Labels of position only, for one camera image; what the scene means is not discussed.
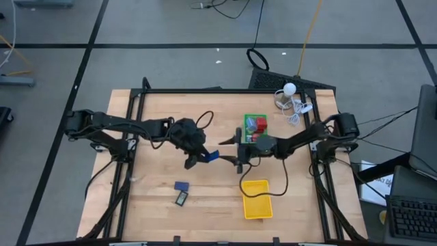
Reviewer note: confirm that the pink-red cube sharpener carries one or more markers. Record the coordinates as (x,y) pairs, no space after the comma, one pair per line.
(255,136)

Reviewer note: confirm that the light blue small box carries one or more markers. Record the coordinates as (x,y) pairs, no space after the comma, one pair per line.
(251,124)

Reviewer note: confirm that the black diagonal beam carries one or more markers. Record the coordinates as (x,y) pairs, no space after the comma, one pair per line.
(379,171)

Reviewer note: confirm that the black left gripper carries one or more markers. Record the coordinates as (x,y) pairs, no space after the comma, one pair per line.
(189,135)

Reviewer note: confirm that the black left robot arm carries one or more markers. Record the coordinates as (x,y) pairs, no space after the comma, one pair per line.
(112,121)

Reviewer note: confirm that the grey flat panel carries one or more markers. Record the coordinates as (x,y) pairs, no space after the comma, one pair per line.
(425,130)

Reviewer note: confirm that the blue framed small card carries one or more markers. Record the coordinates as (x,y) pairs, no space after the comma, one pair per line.
(213,156)

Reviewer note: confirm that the purple small spool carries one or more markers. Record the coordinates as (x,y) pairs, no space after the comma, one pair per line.
(249,138)

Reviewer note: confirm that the black perforated panel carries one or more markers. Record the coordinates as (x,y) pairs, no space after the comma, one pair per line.
(269,80)

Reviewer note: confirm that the yellow plastic tray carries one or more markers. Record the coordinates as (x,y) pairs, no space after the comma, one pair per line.
(256,206)

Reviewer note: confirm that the black keyboard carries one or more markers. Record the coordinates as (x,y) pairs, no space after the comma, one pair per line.
(413,218)

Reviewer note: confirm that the grey floor bar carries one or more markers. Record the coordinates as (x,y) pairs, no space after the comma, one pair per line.
(44,3)
(17,80)

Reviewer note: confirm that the black object at floor edge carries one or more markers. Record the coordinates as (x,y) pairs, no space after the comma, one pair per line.
(4,115)

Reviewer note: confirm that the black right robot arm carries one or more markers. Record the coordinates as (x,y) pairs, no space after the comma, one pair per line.
(300,138)

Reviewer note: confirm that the green plastic tray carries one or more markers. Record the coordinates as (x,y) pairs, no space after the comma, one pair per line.
(246,117)

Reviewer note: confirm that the white paper sheet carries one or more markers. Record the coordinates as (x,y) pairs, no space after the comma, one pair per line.
(375,191)

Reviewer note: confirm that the dark blue small box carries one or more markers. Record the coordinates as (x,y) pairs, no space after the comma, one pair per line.
(181,186)

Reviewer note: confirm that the black aluminium table frame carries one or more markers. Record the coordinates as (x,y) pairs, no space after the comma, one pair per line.
(222,91)

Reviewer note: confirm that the black framed small card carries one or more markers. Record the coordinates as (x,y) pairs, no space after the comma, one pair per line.
(181,198)

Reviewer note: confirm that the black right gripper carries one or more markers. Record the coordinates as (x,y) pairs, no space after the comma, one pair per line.
(261,147)

